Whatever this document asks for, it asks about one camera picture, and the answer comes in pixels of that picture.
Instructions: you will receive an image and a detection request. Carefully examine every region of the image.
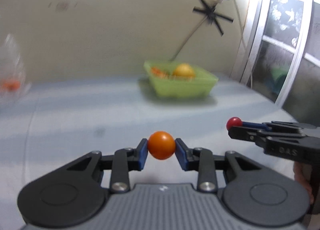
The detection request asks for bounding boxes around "green plastic basin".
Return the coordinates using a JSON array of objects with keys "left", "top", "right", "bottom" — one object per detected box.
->
[{"left": 143, "top": 61, "right": 219, "bottom": 99}]

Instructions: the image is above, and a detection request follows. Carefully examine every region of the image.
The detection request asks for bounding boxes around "orange fruit in bag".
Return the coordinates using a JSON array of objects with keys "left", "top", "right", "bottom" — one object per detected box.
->
[{"left": 1, "top": 81, "right": 21, "bottom": 92}]

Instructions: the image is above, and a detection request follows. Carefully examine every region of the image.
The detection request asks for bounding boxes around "right hand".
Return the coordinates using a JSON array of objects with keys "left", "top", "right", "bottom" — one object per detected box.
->
[{"left": 293, "top": 162, "right": 314, "bottom": 204}]

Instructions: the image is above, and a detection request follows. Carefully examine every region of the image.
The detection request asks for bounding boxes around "red cherry tomato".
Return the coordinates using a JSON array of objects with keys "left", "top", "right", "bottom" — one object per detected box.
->
[{"left": 226, "top": 117, "right": 242, "bottom": 130}]

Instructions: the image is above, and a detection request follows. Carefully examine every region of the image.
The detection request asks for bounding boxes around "grey wall cable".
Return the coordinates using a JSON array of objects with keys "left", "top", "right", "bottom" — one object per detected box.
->
[{"left": 170, "top": 18, "right": 208, "bottom": 61}]

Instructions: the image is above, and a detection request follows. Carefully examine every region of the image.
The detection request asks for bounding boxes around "yellow pomelo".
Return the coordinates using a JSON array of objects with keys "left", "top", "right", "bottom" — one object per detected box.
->
[{"left": 172, "top": 63, "right": 195, "bottom": 78}]

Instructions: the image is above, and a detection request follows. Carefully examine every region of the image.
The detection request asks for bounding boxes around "clear plastic bag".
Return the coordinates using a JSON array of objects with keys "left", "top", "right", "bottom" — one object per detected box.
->
[{"left": 1, "top": 34, "right": 31, "bottom": 106}]

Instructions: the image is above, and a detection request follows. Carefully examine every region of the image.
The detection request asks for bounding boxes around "small orange tomato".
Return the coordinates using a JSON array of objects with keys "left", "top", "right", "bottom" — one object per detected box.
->
[{"left": 148, "top": 131, "right": 176, "bottom": 160}]

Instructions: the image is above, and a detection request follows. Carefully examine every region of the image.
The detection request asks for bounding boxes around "window frame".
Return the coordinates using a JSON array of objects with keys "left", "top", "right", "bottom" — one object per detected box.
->
[{"left": 231, "top": 0, "right": 319, "bottom": 123}]

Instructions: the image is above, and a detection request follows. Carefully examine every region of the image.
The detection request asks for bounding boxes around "black tape cross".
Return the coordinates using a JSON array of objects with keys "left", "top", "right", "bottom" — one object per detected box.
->
[{"left": 193, "top": 0, "right": 234, "bottom": 36}]

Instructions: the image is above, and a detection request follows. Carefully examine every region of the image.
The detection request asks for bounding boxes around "orange mandarin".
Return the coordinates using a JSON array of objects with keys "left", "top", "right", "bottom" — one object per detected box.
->
[{"left": 151, "top": 67, "right": 169, "bottom": 79}]

